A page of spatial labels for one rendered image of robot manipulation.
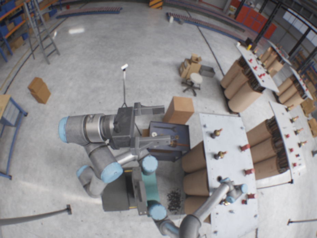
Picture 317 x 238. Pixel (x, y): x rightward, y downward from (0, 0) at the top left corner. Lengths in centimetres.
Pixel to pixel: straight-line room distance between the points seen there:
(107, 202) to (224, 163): 155
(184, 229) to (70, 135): 69
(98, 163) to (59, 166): 266
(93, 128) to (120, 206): 159
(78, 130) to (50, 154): 291
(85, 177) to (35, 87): 298
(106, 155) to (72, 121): 17
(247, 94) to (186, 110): 190
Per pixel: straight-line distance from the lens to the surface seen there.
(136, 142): 35
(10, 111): 394
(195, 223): 81
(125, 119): 40
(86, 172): 107
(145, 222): 283
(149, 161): 130
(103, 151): 51
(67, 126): 45
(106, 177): 50
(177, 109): 228
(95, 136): 41
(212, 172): 163
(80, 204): 294
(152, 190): 156
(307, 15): 1114
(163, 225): 132
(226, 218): 178
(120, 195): 189
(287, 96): 721
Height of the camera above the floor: 272
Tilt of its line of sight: 59 degrees down
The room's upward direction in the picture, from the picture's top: 21 degrees clockwise
